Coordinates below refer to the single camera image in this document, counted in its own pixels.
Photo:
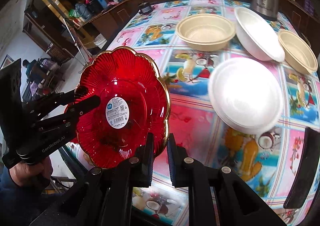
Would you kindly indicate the wicker basket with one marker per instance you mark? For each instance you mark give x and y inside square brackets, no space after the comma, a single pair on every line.
[58,53]

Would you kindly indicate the black pot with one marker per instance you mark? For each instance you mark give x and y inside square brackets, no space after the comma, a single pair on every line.
[93,7]

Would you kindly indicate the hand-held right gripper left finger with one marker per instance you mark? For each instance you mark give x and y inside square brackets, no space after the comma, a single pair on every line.
[149,152]

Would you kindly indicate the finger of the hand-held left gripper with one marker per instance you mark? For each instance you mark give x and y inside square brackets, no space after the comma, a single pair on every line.
[62,98]
[85,105]

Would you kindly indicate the white bucket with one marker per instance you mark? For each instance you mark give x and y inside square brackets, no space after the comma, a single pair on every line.
[100,42]

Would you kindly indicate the person's left hand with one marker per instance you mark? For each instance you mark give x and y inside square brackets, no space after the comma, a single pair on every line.
[27,176]

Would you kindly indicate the mop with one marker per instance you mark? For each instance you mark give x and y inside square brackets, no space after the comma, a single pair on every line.
[75,42]

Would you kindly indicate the colourful printed tablecloth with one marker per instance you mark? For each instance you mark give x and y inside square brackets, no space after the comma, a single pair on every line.
[192,121]

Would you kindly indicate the white foam bowl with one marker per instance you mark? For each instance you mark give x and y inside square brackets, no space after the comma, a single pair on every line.
[245,93]
[257,33]

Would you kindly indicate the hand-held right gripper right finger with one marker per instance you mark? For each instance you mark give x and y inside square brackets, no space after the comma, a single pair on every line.
[172,163]

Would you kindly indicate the person's left forearm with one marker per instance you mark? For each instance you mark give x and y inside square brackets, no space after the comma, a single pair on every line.
[6,198]

